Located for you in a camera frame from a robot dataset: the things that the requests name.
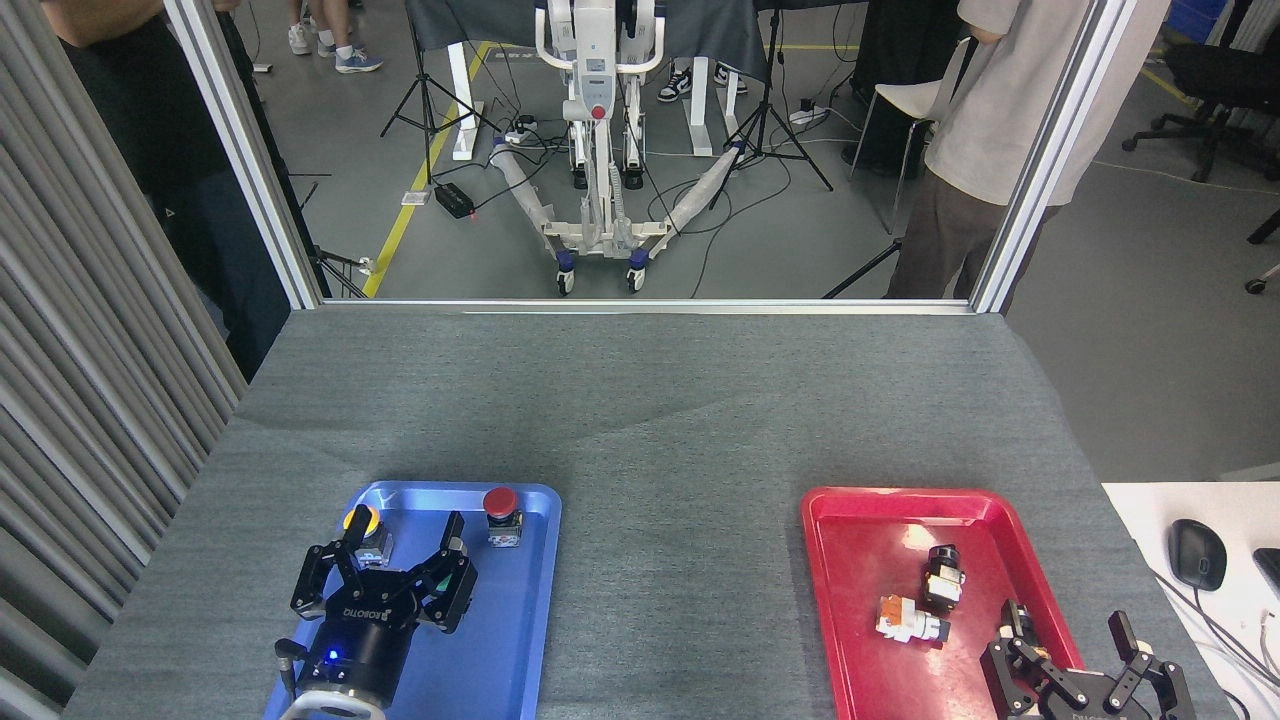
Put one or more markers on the grey felt table cover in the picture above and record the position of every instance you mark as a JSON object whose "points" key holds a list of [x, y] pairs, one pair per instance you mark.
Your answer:
{"points": [[660, 420]]}

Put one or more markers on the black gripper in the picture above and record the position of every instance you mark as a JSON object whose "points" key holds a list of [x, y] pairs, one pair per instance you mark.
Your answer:
{"points": [[1085, 700], [355, 640]]}

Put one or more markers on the black power box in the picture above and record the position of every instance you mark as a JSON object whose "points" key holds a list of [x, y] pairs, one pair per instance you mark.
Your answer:
{"points": [[454, 200]]}

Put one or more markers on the red push button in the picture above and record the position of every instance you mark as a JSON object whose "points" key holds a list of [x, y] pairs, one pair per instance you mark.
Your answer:
{"points": [[500, 500]]}

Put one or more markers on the black computer mouse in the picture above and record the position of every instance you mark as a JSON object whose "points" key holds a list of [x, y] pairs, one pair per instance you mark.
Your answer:
{"points": [[1197, 555]]}

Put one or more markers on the silver aluminium rail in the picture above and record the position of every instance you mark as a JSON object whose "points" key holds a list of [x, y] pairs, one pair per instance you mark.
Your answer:
{"points": [[650, 305]]}

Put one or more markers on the black selector switch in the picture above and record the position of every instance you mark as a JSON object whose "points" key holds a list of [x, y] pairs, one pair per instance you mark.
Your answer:
{"points": [[942, 580]]}

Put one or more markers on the blue plastic tray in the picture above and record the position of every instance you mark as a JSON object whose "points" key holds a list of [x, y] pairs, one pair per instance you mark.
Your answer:
{"points": [[500, 640]]}

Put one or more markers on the white wheeled stand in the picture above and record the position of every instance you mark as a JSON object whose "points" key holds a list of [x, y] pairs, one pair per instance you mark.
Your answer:
{"points": [[595, 100]]}

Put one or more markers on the grey corrugated panel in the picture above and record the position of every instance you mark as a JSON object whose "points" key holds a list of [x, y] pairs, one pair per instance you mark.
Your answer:
{"points": [[80, 350]]}

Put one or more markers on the white power strip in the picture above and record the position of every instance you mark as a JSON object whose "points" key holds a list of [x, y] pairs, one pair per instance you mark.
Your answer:
{"points": [[808, 114], [522, 130]]}

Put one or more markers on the white orange switch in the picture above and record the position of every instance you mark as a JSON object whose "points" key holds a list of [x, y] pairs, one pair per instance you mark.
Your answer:
{"points": [[905, 620]]}

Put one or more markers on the white plastic chair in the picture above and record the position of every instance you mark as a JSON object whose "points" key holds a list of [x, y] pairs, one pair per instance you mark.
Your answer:
{"points": [[915, 100]]}

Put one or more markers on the person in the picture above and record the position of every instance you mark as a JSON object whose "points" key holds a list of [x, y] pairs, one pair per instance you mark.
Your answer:
{"points": [[160, 130], [350, 55], [676, 85], [985, 110], [299, 38]]}

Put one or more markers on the black office chair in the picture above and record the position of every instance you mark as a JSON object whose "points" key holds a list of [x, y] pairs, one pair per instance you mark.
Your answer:
{"points": [[1220, 75]]}

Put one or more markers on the yellow push button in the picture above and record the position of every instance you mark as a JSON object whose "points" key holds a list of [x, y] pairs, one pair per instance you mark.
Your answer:
{"points": [[378, 545]]}

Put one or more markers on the white side desk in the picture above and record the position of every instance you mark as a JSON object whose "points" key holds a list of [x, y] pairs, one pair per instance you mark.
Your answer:
{"points": [[1150, 510]]}

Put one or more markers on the red plastic tray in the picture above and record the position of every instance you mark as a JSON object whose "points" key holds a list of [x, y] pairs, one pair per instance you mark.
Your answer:
{"points": [[870, 560]]}

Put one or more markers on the white table leg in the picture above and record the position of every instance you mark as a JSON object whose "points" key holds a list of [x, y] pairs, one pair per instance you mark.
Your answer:
{"points": [[700, 110], [462, 100]]}

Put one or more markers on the black tripod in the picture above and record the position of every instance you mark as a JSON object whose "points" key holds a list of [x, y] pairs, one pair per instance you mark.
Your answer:
{"points": [[865, 268], [335, 265], [768, 120], [428, 100]]}

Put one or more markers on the black chair base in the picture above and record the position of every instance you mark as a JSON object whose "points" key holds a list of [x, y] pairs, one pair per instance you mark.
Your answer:
{"points": [[1262, 230]]}

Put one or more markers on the black keyboard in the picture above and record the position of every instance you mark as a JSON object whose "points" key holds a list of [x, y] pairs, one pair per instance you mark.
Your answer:
{"points": [[1270, 572]]}

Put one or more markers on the silver aluminium post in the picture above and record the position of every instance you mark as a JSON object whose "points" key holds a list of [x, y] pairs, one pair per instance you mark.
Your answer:
{"points": [[250, 150], [1050, 150]]}

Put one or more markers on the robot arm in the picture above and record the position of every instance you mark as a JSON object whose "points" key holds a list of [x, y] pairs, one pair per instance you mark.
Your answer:
{"points": [[300, 712]]}

